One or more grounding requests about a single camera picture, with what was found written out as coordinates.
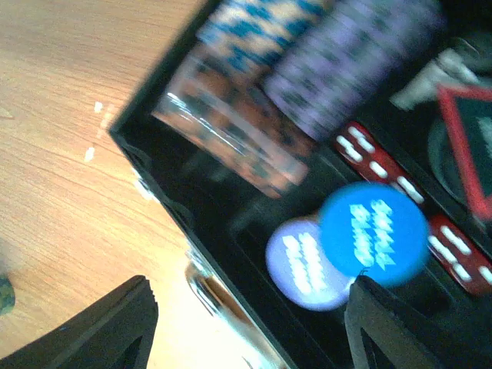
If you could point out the blue small blind button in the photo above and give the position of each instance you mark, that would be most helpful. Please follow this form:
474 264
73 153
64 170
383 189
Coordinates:
374 229

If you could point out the black poker set case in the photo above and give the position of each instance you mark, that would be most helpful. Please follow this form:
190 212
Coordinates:
330 163

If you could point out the triangular all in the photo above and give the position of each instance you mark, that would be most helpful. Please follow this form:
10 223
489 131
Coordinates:
466 112

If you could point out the orange big blind button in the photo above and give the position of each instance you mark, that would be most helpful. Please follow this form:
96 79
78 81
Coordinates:
300 269

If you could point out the silver case keys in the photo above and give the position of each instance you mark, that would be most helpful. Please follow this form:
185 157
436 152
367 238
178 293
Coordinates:
447 68

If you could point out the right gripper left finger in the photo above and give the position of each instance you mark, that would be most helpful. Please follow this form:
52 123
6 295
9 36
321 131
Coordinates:
117 331

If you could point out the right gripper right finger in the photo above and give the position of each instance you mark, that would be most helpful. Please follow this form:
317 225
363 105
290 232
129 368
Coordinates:
385 332

